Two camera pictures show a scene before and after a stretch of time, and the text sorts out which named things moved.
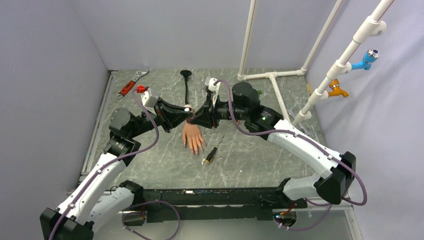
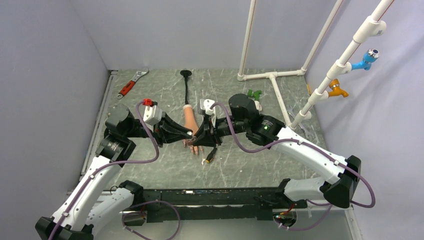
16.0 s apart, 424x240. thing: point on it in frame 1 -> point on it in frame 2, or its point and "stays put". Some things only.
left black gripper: (170, 120) -> (161, 132)
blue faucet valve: (369, 57) stays put
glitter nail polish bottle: (188, 120) -> (191, 142)
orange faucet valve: (334, 84) stays put
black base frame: (237, 203) stays put
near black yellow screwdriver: (210, 156) stays put
